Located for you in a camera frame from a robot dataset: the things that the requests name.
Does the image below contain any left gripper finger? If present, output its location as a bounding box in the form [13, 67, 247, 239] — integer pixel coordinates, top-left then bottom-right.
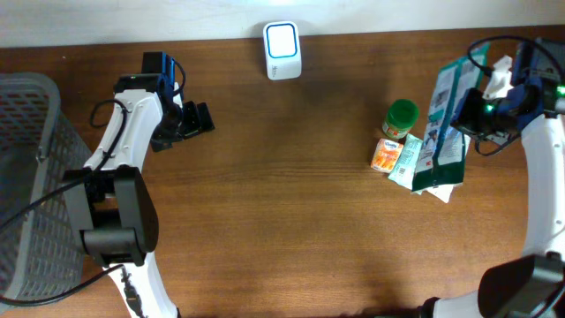
[180, 101, 201, 140]
[196, 102, 215, 133]

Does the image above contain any green 3M gloves packet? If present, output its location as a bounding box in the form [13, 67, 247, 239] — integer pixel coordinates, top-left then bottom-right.
[411, 44, 489, 193]

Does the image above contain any white bamboo print tube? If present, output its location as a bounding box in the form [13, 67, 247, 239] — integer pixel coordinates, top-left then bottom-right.
[426, 135, 471, 204]

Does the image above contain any green lid jar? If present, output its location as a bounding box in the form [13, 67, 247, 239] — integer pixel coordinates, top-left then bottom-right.
[382, 99, 419, 140]

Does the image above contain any mint green tissue pack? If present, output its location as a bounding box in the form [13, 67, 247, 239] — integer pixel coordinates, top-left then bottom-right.
[388, 134, 423, 190]

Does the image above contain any orange small box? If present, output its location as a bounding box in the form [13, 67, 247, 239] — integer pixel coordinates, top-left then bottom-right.
[370, 139, 403, 173]

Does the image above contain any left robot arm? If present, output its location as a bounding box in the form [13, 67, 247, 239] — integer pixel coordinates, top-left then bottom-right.
[63, 52, 215, 317]

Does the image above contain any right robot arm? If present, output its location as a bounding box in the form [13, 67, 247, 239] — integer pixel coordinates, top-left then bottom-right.
[415, 36, 564, 317]

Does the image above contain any white barcode scanner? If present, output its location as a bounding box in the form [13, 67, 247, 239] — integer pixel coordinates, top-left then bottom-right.
[262, 21, 302, 81]

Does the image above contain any grey plastic mesh basket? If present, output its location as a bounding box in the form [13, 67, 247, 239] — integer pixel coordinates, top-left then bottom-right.
[1, 72, 92, 300]

